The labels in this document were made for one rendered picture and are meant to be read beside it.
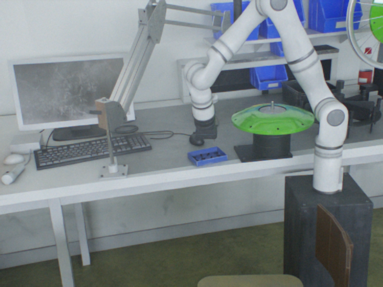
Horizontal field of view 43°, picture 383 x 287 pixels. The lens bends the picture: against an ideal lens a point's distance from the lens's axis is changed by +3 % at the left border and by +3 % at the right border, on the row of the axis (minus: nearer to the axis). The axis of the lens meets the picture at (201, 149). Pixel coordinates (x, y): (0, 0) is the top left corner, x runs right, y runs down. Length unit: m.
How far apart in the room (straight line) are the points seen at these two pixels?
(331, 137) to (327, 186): 0.18
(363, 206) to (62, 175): 1.07
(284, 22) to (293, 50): 0.09
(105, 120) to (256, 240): 1.58
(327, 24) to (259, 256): 1.33
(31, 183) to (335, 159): 1.06
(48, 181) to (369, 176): 2.15
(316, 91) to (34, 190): 1.02
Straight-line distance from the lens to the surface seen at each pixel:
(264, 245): 2.94
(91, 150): 1.96
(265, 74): 2.74
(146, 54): 1.77
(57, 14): 2.55
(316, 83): 1.61
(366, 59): 2.32
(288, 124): 1.73
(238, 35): 1.49
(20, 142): 2.09
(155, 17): 1.77
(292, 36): 1.52
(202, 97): 1.52
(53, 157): 1.95
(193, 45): 2.61
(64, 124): 2.19
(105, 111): 1.67
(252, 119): 1.75
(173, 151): 1.93
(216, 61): 1.47
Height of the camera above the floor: 1.67
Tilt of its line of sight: 23 degrees down
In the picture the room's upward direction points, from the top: 3 degrees counter-clockwise
